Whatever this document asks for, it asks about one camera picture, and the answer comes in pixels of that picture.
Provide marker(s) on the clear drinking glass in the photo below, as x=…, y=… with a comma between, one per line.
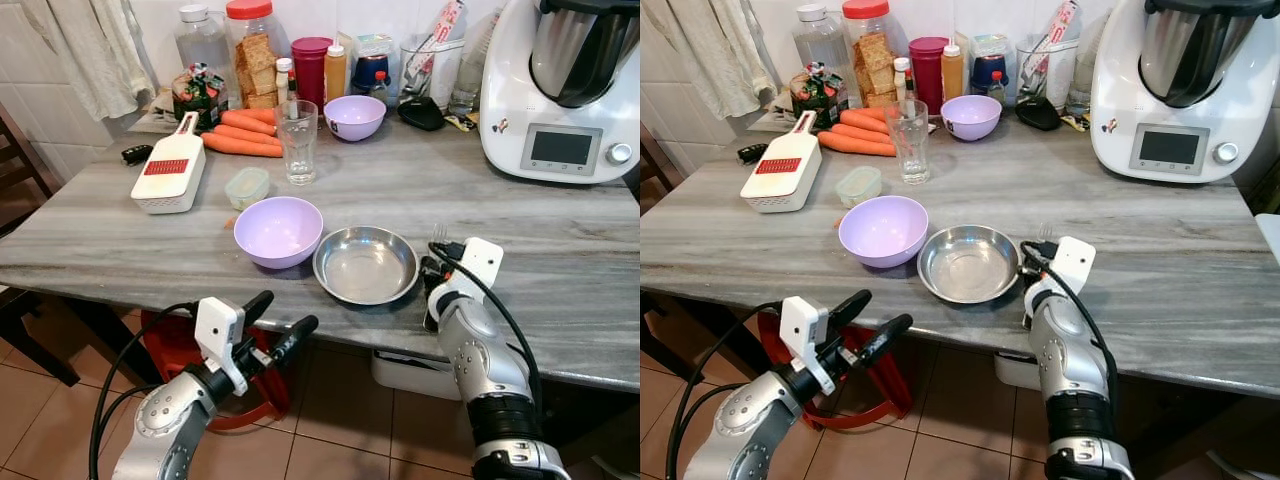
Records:
x=908, y=145
x=297, y=145

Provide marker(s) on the orange carrot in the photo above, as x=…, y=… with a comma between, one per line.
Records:
x=240, y=147
x=855, y=146
x=250, y=118
x=245, y=133
x=860, y=133
x=866, y=118

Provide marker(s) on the clear utensil holder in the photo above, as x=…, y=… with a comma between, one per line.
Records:
x=445, y=78
x=1060, y=78

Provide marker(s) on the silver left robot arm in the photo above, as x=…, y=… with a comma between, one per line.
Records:
x=745, y=425
x=165, y=425

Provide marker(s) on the green red snack bag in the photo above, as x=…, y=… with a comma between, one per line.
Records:
x=817, y=93
x=198, y=95

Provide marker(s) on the white food processor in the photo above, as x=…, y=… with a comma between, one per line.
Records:
x=1125, y=100
x=515, y=100

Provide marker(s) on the dark wooden chair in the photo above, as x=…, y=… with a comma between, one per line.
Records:
x=655, y=170
x=20, y=160

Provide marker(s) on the white grater with red blade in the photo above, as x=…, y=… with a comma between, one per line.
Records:
x=778, y=180
x=168, y=180

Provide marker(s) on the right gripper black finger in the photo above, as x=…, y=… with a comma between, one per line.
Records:
x=432, y=312
x=1029, y=310

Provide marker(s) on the red lidded cracker jar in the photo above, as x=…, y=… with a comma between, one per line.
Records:
x=870, y=65
x=252, y=65

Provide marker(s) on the small red capped bottle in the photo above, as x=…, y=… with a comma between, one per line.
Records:
x=380, y=88
x=996, y=87

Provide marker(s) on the beige hanging towel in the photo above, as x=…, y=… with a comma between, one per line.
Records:
x=95, y=50
x=715, y=50

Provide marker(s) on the small purple plastic bowl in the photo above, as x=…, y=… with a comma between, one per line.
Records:
x=354, y=118
x=971, y=118

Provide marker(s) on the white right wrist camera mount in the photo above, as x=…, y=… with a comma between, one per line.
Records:
x=1075, y=260
x=482, y=262

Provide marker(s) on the large purple plastic bowl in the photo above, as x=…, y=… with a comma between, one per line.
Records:
x=883, y=231
x=278, y=232

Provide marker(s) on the maroon plastic tumbler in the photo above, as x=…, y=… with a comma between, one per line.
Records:
x=311, y=72
x=929, y=75

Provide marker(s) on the white box under table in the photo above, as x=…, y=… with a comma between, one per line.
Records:
x=410, y=375
x=1012, y=372

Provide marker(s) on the red white packet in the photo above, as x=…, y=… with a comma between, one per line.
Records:
x=1060, y=28
x=445, y=28

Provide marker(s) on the blue jar with clear lid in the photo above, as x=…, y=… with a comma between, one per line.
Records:
x=985, y=72
x=368, y=72

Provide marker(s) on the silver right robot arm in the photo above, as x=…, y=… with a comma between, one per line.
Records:
x=1075, y=380
x=490, y=380

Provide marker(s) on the clear bottle with white cap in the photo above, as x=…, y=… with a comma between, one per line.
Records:
x=818, y=42
x=200, y=45

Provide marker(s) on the black key fob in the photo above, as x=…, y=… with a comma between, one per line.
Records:
x=752, y=154
x=137, y=155

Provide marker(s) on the red plastic stool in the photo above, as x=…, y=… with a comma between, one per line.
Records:
x=170, y=345
x=885, y=395

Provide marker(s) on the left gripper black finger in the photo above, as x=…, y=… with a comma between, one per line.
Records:
x=258, y=310
x=886, y=340
x=295, y=340
x=850, y=310

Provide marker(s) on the round stainless steel plate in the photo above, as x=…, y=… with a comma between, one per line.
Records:
x=968, y=264
x=365, y=265

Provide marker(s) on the orange bottle with white cap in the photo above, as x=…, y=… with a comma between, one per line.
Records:
x=336, y=78
x=953, y=76

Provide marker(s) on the silver metal fork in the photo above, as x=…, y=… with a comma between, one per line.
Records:
x=1046, y=234
x=440, y=236

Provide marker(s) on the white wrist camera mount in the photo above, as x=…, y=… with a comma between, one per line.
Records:
x=802, y=325
x=482, y=262
x=1075, y=260
x=218, y=325

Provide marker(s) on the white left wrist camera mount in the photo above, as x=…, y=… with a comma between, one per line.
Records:
x=218, y=325
x=802, y=325

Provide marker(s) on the black pouch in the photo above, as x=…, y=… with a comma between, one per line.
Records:
x=421, y=114
x=1038, y=113

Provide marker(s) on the small white bottle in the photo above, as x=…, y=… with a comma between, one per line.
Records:
x=902, y=80
x=284, y=80

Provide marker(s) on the small clear lidded container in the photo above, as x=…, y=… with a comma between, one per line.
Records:
x=858, y=187
x=247, y=188

